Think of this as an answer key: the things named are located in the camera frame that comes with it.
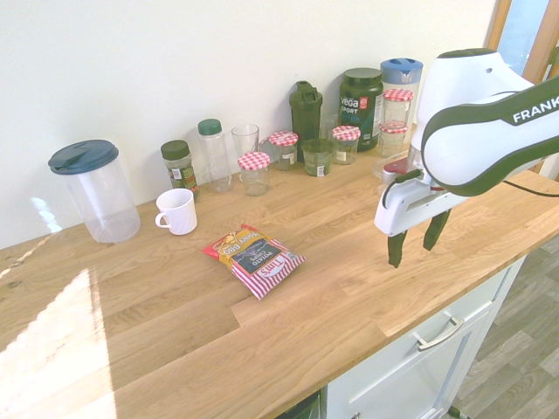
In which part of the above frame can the spice jar dark lid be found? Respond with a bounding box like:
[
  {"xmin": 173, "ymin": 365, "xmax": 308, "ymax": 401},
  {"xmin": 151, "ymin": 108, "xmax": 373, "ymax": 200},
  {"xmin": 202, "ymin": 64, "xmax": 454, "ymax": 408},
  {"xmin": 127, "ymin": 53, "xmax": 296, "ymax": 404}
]
[{"xmin": 160, "ymin": 139, "xmax": 201, "ymax": 203}]

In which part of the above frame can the red striped potato chip bag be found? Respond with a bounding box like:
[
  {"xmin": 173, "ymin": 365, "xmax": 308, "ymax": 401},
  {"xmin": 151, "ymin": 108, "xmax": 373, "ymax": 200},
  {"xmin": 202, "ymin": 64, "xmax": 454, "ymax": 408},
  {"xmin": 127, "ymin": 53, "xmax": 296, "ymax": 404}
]
[{"xmin": 201, "ymin": 223, "xmax": 307, "ymax": 301}]

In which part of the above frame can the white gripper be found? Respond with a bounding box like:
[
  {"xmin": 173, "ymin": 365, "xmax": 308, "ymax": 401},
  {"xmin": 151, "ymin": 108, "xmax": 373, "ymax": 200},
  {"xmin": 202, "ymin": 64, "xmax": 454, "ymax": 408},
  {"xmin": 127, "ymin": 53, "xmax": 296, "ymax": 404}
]
[{"xmin": 374, "ymin": 175, "xmax": 465, "ymax": 270}]

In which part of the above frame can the dark Vega protein tub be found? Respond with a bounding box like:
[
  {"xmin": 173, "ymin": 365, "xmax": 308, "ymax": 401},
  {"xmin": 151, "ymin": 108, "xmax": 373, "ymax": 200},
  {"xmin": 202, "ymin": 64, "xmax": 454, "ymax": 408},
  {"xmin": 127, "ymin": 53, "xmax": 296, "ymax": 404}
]
[{"xmin": 339, "ymin": 67, "xmax": 385, "ymax": 153}]

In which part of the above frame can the silver drawer handle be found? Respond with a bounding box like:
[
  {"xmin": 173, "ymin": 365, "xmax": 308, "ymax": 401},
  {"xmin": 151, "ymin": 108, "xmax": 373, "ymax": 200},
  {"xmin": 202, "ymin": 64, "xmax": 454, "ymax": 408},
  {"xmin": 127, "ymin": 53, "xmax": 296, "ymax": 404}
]
[{"xmin": 413, "ymin": 316, "xmax": 466, "ymax": 353}]

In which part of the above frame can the clear drinking glass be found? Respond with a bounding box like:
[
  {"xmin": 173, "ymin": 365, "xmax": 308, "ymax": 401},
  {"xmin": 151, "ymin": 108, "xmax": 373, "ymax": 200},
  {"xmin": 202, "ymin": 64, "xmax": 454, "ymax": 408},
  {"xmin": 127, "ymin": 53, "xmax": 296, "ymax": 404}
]
[{"xmin": 231, "ymin": 124, "xmax": 260, "ymax": 165}]

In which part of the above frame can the clear pitcher dark blue lid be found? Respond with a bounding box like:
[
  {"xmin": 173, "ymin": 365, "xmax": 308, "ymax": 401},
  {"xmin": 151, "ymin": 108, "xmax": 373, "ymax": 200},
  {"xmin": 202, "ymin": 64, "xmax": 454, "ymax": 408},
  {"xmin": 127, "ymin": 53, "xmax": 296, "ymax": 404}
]
[{"xmin": 47, "ymin": 139, "xmax": 141, "ymax": 244}]

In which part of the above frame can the dark green shaker bottle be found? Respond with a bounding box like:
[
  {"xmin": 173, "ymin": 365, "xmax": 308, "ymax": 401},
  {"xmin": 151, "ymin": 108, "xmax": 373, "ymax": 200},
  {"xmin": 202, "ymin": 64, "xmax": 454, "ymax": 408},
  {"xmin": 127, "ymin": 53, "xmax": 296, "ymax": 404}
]
[{"xmin": 288, "ymin": 80, "xmax": 324, "ymax": 163}]

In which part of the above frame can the wooden door frame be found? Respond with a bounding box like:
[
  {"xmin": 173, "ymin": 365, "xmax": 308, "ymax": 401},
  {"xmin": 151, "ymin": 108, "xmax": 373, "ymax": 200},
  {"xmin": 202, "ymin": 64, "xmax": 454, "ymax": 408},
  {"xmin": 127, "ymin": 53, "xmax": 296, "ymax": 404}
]
[{"xmin": 487, "ymin": 0, "xmax": 559, "ymax": 180}]

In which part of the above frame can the clear pitcher light blue lid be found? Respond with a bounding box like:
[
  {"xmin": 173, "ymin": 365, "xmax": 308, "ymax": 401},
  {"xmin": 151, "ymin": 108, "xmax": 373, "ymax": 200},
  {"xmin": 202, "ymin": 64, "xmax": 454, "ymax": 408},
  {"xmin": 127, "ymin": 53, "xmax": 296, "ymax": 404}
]
[{"xmin": 379, "ymin": 58, "xmax": 424, "ymax": 126}]

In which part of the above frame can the white ceramic mug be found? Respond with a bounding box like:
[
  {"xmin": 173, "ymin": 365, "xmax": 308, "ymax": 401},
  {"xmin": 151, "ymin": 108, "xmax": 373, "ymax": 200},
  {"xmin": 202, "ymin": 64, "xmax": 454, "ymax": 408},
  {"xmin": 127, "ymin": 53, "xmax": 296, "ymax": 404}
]
[{"xmin": 155, "ymin": 188, "xmax": 198, "ymax": 237}]

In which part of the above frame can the glass jar red checkered lid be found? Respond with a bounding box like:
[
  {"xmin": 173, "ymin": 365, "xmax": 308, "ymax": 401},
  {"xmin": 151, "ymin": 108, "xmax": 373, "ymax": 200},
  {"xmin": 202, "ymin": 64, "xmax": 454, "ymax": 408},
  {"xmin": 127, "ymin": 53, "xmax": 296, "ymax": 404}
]
[
  {"xmin": 377, "ymin": 121, "xmax": 410, "ymax": 159},
  {"xmin": 237, "ymin": 152, "xmax": 272, "ymax": 197},
  {"xmin": 266, "ymin": 131, "xmax": 300, "ymax": 172},
  {"xmin": 382, "ymin": 88, "xmax": 415, "ymax": 127},
  {"xmin": 331, "ymin": 125, "xmax": 362, "ymax": 166}
]

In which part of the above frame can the white kitchen cabinet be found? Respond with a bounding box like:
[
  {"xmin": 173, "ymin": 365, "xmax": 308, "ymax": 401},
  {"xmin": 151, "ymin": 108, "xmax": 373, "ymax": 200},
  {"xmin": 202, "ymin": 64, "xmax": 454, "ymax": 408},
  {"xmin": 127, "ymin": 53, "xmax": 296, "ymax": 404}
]
[{"xmin": 325, "ymin": 255, "xmax": 528, "ymax": 419}]

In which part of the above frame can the clear bottle green cap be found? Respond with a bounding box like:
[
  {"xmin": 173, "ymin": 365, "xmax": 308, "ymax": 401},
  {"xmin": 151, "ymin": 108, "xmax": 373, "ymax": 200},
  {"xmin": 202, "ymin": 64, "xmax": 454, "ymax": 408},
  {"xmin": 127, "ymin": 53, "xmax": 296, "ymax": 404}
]
[{"xmin": 197, "ymin": 119, "xmax": 234, "ymax": 194}]

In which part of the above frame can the clear plastic container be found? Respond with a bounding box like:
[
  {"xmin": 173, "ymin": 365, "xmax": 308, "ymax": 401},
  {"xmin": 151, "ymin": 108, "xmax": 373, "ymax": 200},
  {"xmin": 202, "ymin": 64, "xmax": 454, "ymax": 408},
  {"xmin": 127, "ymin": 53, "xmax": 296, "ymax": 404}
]
[{"xmin": 370, "ymin": 150, "xmax": 416, "ymax": 196}]

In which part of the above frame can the brown red snack bag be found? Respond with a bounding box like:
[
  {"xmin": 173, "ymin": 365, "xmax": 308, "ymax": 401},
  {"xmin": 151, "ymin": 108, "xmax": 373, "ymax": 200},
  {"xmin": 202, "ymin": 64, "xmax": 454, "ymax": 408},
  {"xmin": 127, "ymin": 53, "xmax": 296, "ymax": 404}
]
[{"xmin": 380, "ymin": 159, "xmax": 414, "ymax": 183}]

